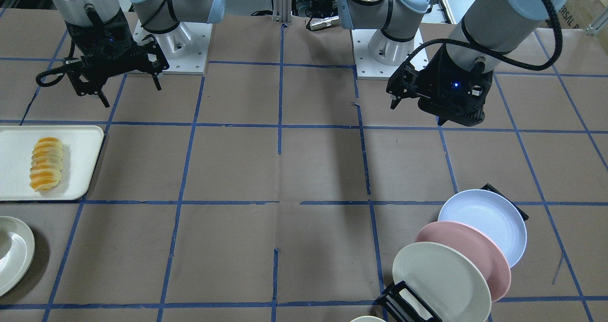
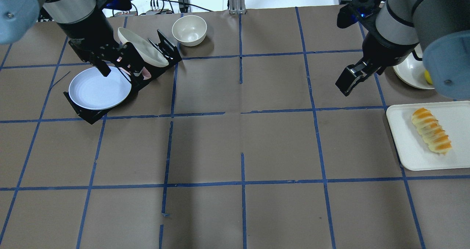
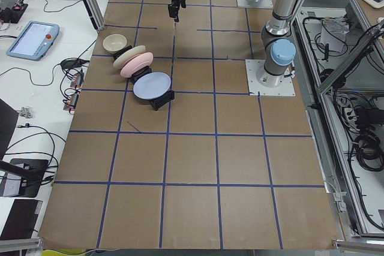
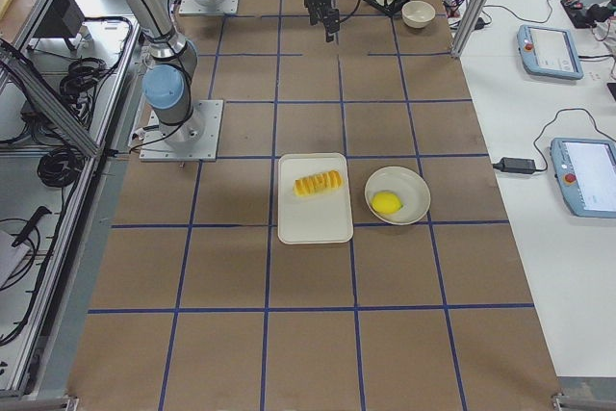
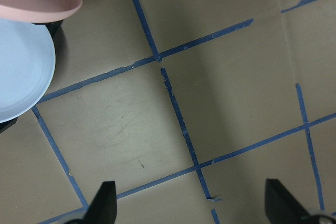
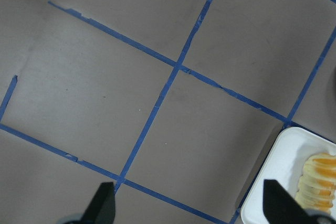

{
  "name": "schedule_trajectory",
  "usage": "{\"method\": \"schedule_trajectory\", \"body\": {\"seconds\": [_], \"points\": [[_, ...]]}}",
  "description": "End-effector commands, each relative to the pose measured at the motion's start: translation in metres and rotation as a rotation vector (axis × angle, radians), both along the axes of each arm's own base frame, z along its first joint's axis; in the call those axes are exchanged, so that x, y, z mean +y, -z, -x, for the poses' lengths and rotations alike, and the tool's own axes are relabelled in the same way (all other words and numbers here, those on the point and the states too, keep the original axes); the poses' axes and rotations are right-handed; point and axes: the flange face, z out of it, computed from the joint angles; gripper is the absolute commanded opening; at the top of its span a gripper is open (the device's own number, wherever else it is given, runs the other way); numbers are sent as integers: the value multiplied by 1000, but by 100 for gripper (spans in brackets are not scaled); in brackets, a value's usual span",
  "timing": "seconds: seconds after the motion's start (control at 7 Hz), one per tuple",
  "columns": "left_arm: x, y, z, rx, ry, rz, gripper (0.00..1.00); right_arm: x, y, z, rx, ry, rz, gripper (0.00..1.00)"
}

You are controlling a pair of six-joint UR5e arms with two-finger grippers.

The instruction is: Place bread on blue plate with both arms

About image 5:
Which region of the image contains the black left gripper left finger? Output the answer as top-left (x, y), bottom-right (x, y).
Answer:
top-left (83, 181), bottom-right (117, 224)

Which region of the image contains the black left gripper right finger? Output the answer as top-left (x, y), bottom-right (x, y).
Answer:
top-left (264, 179), bottom-right (319, 224)

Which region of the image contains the light blue plate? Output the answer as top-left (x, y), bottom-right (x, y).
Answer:
top-left (1, 19), bottom-right (56, 123)

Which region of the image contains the black dish rack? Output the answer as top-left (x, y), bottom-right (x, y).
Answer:
top-left (1, 20), bottom-right (63, 133)

